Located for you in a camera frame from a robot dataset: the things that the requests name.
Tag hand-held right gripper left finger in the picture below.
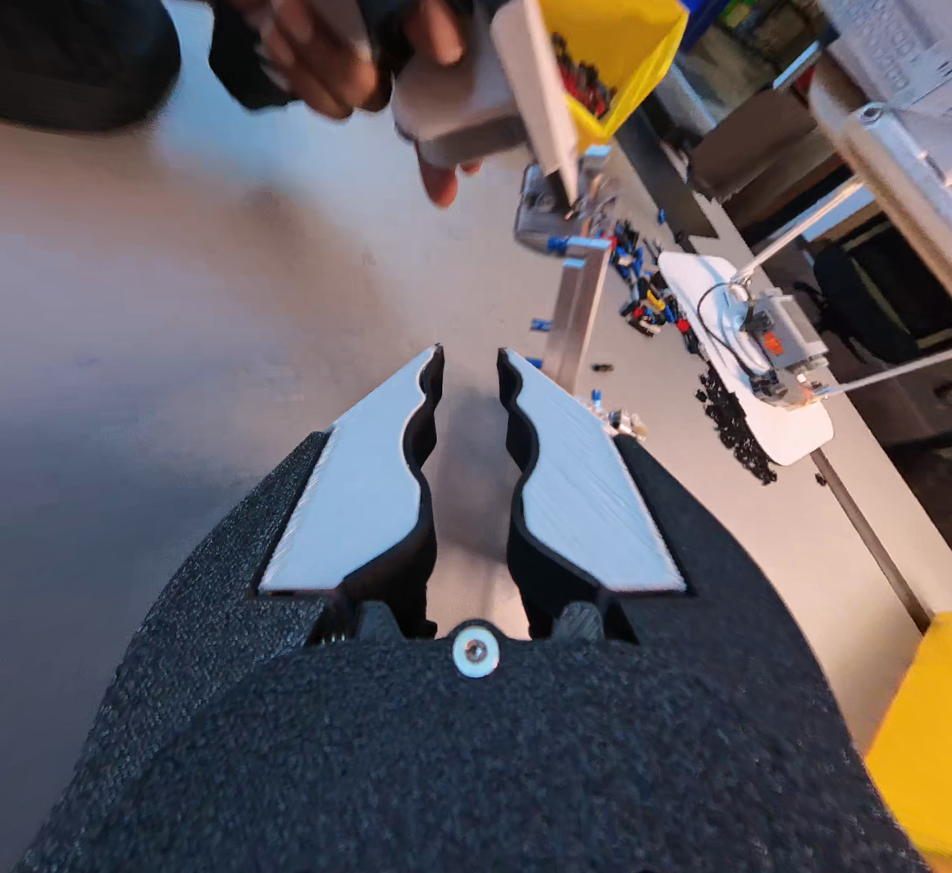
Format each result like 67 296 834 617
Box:
256 345 446 596

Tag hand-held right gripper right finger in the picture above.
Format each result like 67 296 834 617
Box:
497 348 687 595

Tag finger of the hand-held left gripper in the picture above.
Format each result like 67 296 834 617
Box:
491 0 583 208

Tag clear engine block yellow crankshaft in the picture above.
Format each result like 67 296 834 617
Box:
586 385 650 440

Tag grey beam with motor block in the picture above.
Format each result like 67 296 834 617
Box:
515 144 620 394

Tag white document stand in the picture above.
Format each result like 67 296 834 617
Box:
658 103 952 468

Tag person's left hand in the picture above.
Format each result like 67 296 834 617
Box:
208 0 484 210

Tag heap of black beams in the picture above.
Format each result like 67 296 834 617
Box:
552 32 618 121

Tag pile of black pins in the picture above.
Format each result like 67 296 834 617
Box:
695 366 779 487

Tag pile of mixed brick parts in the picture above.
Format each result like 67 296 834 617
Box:
610 218 702 357

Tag grey toy motor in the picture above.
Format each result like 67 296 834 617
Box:
750 366 813 410

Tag grey battery box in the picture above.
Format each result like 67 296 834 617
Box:
744 293 831 372

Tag black office chair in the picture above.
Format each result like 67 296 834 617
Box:
794 244 920 368

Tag black mesh cushion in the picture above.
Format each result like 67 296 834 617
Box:
0 0 183 133

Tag nested yellow empty bins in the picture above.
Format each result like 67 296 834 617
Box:
866 613 952 867

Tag black desk cable channel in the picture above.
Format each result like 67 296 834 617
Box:
616 107 719 242

